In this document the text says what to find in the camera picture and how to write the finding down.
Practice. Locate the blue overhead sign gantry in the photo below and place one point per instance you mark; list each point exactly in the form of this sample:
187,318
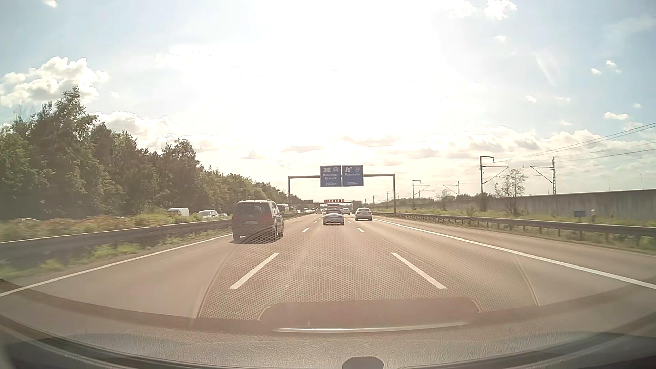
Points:
342,176

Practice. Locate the bridge with red banner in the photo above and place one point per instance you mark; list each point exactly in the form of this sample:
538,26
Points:
334,201

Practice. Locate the silver car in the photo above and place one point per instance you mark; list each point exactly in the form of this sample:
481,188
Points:
333,218

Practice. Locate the queue of vehicles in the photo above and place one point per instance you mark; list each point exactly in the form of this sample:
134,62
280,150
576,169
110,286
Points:
302,208

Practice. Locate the white car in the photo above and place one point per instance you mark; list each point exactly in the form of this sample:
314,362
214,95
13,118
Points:
363,213
208,213

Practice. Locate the grey asphalt road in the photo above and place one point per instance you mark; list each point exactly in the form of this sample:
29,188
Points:
333,256

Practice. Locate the dark van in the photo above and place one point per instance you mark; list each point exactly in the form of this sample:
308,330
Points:
256,219

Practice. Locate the road markings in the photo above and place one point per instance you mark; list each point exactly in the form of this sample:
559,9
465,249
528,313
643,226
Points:
254,270

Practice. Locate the white van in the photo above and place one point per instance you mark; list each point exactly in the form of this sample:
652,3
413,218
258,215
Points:
179,211

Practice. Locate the row of catenary masts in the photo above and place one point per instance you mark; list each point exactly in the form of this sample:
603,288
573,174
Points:
481,182

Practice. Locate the car's own bonnet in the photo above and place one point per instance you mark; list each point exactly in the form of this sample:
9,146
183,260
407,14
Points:
328,343

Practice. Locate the small bare tree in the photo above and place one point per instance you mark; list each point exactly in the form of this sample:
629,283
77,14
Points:
510,188

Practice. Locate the grass verge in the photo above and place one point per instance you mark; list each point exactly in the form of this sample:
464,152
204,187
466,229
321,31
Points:
538,218

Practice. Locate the grey concrete noise barrier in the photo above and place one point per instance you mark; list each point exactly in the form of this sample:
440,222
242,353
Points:
574,203

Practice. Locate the grass median strip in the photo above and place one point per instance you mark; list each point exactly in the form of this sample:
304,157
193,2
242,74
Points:
82,225

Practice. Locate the row of trees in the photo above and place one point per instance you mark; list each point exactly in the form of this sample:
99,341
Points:
77,164

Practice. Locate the small dark sign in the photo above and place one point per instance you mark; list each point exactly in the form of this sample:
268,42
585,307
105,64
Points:
579,213

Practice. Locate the metal guard rail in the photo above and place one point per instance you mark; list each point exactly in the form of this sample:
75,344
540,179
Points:
512,222
102,237

